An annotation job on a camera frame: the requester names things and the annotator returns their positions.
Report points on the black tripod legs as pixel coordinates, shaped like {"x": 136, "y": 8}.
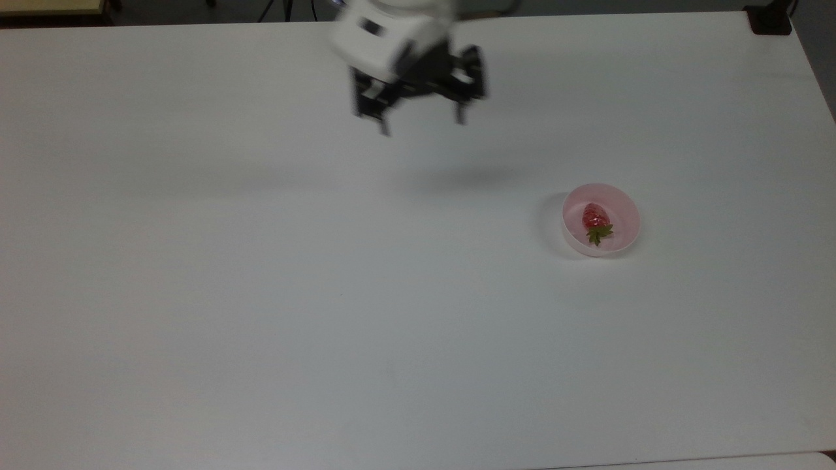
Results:
{"x": 274, "y": 9}

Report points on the red strawberry with green leaves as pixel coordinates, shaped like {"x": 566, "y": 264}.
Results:
{"x": 596, "y": 222}

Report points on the white adjacent table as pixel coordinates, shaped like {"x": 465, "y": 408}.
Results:
{"x": 705, "y": 462}

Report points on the light wooden furniture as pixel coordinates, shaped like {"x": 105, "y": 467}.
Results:
{"x": 52, "y": 6}

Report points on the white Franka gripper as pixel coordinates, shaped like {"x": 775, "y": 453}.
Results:
{"x": 385, "y": 36}

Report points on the black table clamp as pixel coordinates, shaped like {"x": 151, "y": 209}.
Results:
{"x": 769, "y": 18}

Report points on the pink plastic bowl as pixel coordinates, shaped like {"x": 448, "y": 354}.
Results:
{"x": 617, "y": 205}

